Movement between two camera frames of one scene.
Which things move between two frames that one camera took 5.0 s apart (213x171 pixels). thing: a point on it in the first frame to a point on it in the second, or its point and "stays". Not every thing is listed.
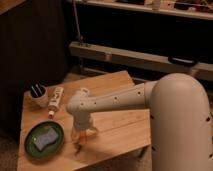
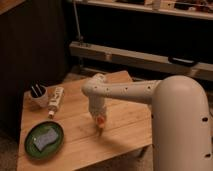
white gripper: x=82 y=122 to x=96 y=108
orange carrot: x=82 y=137 to x=100 y=121
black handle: x=184 y=61 stays
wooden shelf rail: x=139 y=59 stays
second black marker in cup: x=39 y=89 stays
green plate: x=44 y=139 stays
